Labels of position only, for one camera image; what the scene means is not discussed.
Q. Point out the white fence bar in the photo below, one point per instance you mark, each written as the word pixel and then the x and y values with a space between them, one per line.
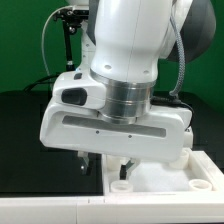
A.
pixel 157 209
pixel 208 177

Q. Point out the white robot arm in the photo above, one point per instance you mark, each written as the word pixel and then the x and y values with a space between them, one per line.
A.
pixel 106 105

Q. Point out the white front fence bar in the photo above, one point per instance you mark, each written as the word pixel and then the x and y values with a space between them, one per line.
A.
pixel 157 209

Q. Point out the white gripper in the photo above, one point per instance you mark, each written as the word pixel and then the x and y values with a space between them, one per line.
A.
pixel 161 135

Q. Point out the white right fence bar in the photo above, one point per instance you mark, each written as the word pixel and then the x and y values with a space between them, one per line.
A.
pixel 208 177

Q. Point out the white square tabletop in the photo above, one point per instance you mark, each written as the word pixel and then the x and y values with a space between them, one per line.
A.
pixel 149 176

